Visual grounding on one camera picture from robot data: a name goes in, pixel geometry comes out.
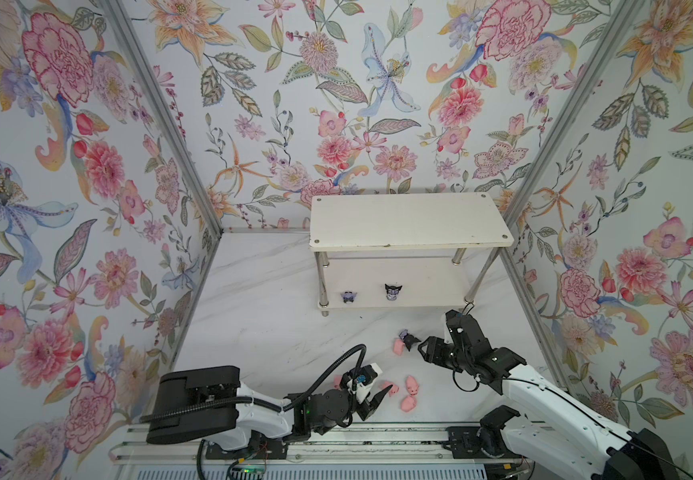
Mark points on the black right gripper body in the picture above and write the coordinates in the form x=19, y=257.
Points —
x=431, y=348

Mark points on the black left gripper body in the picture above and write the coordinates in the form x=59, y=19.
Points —
x=357, y=405

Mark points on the black purple figurine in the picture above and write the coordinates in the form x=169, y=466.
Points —
x=348, y=297
x=408, y=340
x=392, y=291

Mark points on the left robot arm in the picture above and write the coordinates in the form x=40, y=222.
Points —
x=212, y=404

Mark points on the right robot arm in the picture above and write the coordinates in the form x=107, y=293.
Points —
x=539, y=421

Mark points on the white two-tier shelf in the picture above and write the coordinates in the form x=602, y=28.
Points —
x=362, y=242

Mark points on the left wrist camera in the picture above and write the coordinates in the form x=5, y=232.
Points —
x=360, y=384

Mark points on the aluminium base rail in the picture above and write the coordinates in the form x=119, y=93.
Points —
x=364, y=443

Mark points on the aluminium corner post left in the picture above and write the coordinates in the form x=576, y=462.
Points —
x=125, y=34

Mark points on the aluminium corner post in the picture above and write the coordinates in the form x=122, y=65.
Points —
x=618, y=25
x=125, y=34

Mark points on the aluminium corner post right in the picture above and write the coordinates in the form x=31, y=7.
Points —
x=618, y=25

